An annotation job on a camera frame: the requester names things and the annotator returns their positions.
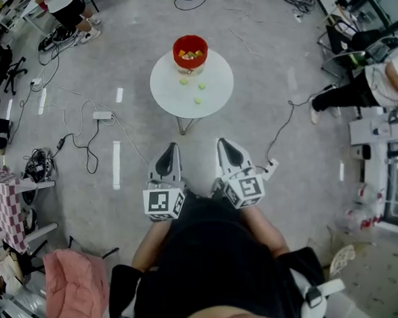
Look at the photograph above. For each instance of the black metal frame chair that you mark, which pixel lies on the black metal frame chair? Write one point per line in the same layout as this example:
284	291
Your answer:
339	42

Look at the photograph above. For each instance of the orange toy block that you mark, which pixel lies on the orange toy block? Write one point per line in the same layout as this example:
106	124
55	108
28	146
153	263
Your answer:
181	53

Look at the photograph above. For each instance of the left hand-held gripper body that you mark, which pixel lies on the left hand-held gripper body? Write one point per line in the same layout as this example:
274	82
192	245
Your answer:
163	203

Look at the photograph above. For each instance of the white power strip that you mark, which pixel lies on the white power strip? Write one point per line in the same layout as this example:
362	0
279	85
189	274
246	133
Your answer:
272	165
102	115

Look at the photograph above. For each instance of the person's black clothed torso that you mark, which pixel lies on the person's black clothed torso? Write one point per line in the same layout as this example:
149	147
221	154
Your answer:
219	258

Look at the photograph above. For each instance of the red round container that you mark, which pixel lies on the red round container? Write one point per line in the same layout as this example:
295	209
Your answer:
189	63

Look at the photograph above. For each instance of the person's right forearm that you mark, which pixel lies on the person's right forearm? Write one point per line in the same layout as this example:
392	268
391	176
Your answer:
265	229

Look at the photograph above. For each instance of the white machine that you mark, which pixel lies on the white machine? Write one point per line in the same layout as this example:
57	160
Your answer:
374	133

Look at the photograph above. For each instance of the green round toy block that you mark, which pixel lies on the green round toy block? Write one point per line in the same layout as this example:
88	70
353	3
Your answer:
198	100
201	86
183	82

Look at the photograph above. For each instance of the black power adapter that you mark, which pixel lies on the black power adapter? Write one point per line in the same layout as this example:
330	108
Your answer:
61	143

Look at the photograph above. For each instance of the clear plastic bags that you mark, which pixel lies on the clear plastic bags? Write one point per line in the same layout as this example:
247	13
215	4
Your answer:
362	210

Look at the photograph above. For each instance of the pink checkered box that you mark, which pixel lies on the pink checkered box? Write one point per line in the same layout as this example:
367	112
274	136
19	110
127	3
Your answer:
3	206

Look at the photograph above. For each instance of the yellow toy block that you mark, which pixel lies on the yellow toy block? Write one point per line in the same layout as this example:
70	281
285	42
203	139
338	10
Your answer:
199	53

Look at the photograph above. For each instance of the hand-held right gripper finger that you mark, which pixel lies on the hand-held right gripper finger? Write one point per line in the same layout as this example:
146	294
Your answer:
222	160
244	159

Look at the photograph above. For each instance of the pink padded jacket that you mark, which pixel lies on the pink padded jacket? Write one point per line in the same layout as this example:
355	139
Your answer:
74	285

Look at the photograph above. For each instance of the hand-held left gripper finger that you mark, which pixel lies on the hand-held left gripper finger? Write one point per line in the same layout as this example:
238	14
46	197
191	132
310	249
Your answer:
178	163
156	163

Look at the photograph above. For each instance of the white round table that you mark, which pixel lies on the white round table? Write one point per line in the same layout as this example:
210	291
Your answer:
210	101

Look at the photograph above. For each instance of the black swivel chair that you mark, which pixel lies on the black swivel chair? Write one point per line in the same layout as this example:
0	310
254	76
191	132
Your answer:
1	66

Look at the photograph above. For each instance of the light green toy block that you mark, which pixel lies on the light green toy block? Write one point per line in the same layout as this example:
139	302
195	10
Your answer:
191	54

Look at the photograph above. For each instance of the person's left forearm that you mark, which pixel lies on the person's left forearm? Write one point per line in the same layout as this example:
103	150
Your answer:
150	243

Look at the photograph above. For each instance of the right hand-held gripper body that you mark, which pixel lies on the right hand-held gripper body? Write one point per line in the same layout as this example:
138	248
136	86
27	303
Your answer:
246	189

